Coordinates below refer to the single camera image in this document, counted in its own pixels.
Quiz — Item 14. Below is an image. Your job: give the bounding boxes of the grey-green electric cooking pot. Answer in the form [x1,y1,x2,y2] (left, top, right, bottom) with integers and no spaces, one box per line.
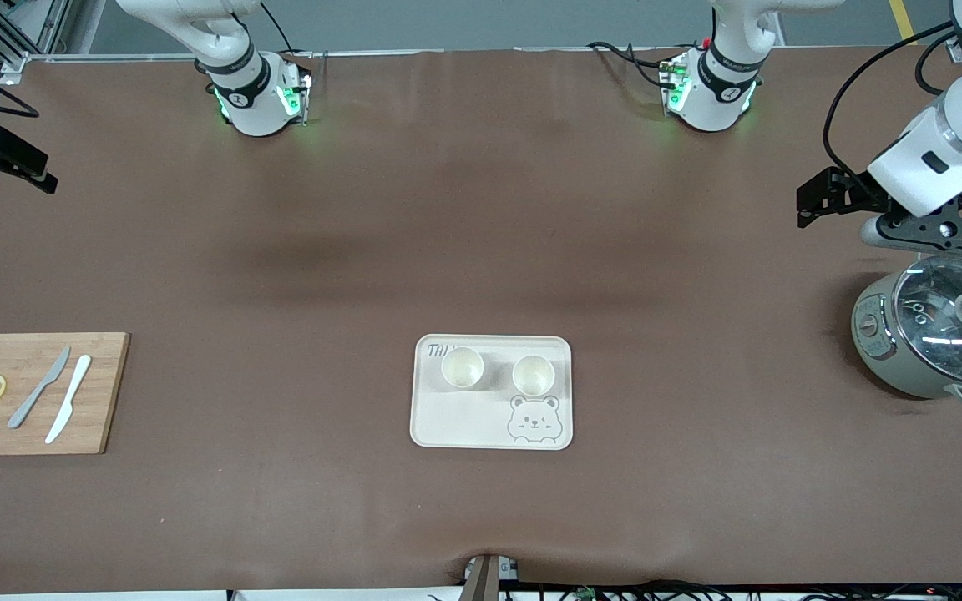
[852,265,962,409]

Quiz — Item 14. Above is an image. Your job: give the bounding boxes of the grey plastic knife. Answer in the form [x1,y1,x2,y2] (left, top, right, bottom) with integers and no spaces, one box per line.
[8,346,72,430]

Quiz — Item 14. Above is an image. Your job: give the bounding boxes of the grey camera stand post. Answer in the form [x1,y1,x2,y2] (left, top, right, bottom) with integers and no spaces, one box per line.
[459,554,520,601]

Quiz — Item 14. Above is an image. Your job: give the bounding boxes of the wooden cutting board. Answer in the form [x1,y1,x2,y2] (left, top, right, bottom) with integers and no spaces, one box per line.
[0,332,131,457]

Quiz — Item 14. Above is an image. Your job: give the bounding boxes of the black right arm base cable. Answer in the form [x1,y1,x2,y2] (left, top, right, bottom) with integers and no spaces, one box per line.
[260,0,296,56]

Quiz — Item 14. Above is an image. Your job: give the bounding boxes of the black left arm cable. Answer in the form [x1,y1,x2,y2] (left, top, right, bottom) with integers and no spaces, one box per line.
[822,21,962,180]

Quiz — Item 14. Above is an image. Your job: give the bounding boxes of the white paper cup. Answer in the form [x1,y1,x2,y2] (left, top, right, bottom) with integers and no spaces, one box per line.
[511,355,555,398]
[440,346,485,390]

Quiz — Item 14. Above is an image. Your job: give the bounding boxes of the cream tray with bear print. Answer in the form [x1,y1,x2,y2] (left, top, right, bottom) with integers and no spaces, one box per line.
[410,335,574,451]

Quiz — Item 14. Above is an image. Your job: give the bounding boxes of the black left arm base cables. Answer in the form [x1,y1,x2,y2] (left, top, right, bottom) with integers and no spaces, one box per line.
[587,40,676,89]

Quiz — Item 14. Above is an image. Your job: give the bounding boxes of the glass pot lid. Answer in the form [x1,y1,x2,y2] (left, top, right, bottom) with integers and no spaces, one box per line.
[893,255,962,386]

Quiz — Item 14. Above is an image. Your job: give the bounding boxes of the white plastic knife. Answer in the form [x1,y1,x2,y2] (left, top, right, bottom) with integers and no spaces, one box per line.
[45,355,93,445]

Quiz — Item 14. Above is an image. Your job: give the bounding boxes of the aluminium frame profile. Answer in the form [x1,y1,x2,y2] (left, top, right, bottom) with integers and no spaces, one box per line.
[0,0,73,86]

